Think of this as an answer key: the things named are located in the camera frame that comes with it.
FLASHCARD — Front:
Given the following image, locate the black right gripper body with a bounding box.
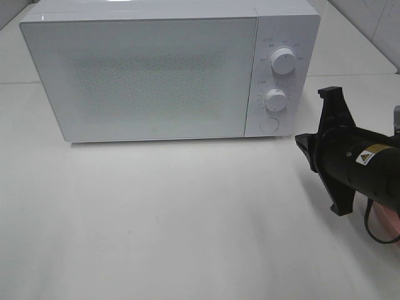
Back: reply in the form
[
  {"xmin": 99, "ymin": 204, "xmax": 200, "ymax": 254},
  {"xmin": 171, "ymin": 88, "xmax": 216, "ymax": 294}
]
[{"xmin": 312, "ymin": 125, "xmax": 359, "ymax": 194}]

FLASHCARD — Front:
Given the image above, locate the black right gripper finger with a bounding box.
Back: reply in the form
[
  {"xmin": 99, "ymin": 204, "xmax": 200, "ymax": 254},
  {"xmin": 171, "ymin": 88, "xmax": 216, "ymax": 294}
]
[
  {"xmin": 317, "ymin": 86, "xmax": 356, "ymax": 134},
  {"xmin": 317, "ymin": 170, "xmax": 356, "ymax": 216}
]

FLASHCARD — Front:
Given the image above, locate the round white door button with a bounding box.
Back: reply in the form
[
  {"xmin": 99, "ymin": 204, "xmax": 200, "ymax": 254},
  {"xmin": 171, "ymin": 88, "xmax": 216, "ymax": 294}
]
[{"xmin": 259, "ymin": 117, "xmax": 279, "ymax": 134}]

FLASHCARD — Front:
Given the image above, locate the white microwave door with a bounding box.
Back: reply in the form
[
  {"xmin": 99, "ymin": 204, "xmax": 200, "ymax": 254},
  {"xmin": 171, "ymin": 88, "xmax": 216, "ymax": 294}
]
[{"xmin": 20, "ymin": 17, "xmax": 257, "ymax": 142}]

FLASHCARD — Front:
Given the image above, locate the pink round plate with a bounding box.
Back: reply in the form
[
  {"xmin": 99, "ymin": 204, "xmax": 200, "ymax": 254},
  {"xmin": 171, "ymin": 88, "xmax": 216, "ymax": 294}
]
[{"xmin": 372, "ymin": 202, "xmax": 399, "ymax": 239}]

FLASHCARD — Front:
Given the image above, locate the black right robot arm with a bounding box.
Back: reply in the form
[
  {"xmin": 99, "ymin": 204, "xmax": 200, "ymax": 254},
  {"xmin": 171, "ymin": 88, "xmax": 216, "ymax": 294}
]
[{"xmin": 312, "ymin": 87, "xmax": 399, "ymax": 216}]

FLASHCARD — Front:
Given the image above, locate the lower white microwave knob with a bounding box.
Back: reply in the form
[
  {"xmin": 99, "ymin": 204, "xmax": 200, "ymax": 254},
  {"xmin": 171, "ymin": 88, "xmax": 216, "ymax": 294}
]
[{"xmin": 263, "ymin": 89, "xmax": 288, "ymax": 112}]

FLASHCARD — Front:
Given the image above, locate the white microwave knob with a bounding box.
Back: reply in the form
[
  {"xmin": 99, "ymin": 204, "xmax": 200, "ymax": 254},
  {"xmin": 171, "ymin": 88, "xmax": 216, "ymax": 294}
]
[
  {"xmin": 270, "ymin": 46, "xmax": 296, "ymax": 75},
  {"xmin": 263, "ymin": 89, "xmax": 288, "ymax": 112}
]

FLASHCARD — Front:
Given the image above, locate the upper white microwave knob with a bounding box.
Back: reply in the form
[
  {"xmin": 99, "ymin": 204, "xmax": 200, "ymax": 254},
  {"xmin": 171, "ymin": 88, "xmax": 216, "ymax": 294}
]
[{"xmin": 270, "ymin": 46, "xmax": 296, "ymax": 75}]

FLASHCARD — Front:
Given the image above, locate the white microwave oven body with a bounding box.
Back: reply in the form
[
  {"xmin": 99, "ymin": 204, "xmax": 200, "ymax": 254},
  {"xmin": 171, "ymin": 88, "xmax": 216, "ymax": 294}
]
[{"xmin": 19, "ymin": 1, "xmax": 320, "ymax": 141}]

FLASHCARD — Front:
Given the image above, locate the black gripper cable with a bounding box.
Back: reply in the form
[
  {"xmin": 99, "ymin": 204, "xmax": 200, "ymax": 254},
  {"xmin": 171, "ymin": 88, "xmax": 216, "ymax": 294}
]
[{"xmin": 364, "ymin": 198, "xmax": 400, "ymax": 244}]

